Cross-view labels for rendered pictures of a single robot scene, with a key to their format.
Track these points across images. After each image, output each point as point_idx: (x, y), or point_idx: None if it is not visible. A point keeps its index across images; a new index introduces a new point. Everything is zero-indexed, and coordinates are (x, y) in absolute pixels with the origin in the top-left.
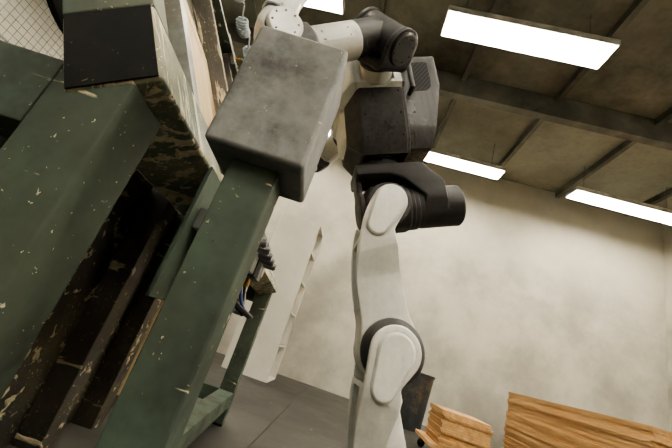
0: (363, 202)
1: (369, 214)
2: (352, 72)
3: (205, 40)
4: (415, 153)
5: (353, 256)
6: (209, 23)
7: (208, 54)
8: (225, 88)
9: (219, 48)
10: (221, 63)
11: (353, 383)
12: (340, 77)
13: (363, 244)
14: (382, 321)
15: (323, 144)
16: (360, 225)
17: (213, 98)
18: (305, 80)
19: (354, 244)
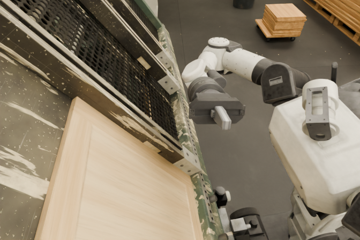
0: (315, 215)
1: (322, 229)
2: (336, 208)
3: (45, 69)
4: None
5: (295, 202)
6: (17, 37)
7: (70, 87)
8: (127, 114)
9: (75, 72)
10: (97, 90)
11: (291, 224)
12: None
13: (314, 234)
14: (318, 239)
15: None
16: (307, 210)
17: (122, 128)
18: None
19: (293, 192)
